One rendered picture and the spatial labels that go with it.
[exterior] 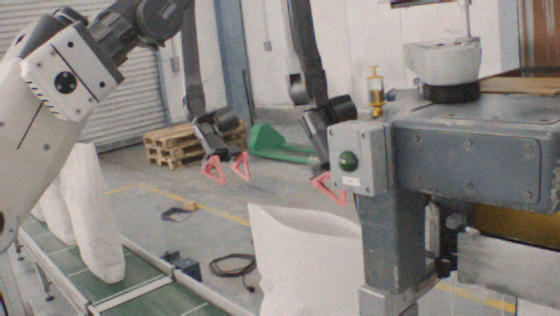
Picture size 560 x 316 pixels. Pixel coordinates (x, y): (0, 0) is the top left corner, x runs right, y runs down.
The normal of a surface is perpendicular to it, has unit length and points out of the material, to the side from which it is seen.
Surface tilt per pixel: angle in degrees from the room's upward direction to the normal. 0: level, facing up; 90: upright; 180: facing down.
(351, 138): 90
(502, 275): 90
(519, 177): 90
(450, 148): 90
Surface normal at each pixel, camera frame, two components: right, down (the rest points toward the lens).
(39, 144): 0.62, 0.11
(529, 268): -0.74, 0.24
